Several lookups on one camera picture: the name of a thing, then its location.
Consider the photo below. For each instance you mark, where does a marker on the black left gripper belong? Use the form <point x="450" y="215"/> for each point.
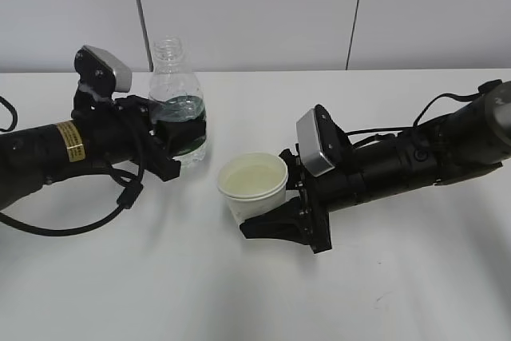
<point x="113" y="131"/>

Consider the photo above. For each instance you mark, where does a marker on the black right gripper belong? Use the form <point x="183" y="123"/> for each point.
<point x="302" y="219"/>

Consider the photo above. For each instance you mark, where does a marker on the clear water bottle green label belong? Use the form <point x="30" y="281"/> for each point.
<point x="176" y="90"/>

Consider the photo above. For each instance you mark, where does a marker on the white paper cup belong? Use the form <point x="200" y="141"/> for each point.
<point x="253" y="184"/>

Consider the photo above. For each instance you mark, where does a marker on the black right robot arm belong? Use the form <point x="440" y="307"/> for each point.
<point x="329" y="172"/>

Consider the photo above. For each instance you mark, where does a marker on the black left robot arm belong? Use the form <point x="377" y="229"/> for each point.
<point x="32" y="158"/>

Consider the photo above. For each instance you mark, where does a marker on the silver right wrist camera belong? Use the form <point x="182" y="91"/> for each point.
<point x="322" y="145"/>

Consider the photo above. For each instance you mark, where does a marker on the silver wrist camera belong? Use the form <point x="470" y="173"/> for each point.
<point x="322" y="145"/>
<point x="101" y="74"/>

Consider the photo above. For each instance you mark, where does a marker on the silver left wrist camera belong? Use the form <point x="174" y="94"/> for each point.
<point x="101" y="74"/>

